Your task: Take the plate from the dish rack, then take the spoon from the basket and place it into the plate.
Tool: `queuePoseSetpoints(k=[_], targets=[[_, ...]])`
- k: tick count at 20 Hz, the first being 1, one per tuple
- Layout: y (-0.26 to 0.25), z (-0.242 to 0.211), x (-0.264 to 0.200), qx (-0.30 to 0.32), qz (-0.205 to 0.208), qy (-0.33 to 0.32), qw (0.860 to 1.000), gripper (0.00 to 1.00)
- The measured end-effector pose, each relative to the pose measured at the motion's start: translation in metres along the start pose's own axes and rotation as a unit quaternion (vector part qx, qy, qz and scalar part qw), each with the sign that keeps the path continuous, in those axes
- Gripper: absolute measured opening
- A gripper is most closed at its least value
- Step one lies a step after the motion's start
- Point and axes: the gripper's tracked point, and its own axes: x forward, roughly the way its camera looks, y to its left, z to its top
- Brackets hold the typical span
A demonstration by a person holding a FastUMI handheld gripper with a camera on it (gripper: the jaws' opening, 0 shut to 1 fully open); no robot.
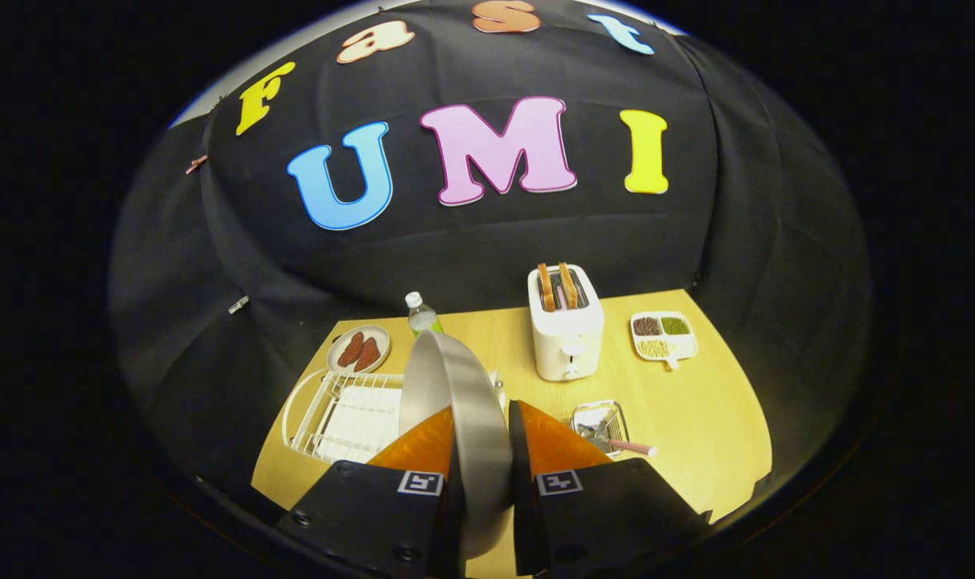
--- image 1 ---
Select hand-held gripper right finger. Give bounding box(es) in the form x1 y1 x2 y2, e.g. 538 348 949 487
506 399 715 578

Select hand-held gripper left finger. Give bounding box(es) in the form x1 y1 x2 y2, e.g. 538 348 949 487
275 404 465 579

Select grey plate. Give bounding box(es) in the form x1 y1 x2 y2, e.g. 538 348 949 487
399 328 514 561

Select white wire dish rack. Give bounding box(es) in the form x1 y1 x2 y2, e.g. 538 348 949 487
282 368 506 466

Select metal wire basket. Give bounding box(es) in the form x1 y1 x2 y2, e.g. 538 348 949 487
570 400 629 459

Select pink handled spoon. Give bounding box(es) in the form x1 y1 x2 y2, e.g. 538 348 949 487
577 417 658 458

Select small beige plate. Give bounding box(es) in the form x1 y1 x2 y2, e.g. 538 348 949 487
327 324 391 375

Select white divided dish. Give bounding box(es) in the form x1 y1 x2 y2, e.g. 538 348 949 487
630 311 698 371

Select white toaster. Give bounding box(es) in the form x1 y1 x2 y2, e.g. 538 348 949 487
527 264 605 382

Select green label plastic bottle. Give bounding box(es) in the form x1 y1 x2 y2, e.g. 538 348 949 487
405 291 444 337

